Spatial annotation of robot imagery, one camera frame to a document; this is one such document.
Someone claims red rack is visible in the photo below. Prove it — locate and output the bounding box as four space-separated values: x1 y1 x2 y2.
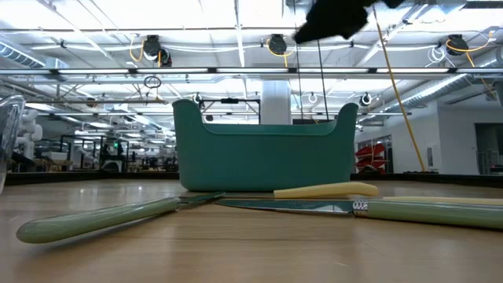
355 143 388 174

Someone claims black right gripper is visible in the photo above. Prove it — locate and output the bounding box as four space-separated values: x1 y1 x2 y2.
293 0 370 45

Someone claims silver ventilation duct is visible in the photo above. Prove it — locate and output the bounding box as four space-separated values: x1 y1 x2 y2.
384 50 503 115

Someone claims green handle silverware piece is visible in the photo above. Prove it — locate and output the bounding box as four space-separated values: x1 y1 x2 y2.
215 197 503 231
16 191 226 244

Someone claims white pillar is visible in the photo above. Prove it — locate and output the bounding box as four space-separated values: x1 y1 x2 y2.
261 80 292 126

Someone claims black background gantry frame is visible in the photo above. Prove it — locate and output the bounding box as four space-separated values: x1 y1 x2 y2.
198 97 263 123

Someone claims clear plastic container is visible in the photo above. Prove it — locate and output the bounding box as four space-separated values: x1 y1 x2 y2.
0 94 27 194

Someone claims light teal plastic bin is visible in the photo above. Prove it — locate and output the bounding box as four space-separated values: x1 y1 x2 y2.
171 98 359 193

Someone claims yellow cable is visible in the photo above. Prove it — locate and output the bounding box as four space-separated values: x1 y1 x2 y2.
371 7 429 173

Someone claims black metal table frame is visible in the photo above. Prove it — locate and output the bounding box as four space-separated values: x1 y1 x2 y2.
0 171 503 189

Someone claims thin black hanging cable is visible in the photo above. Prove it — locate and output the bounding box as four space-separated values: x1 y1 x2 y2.
292 42 304 121

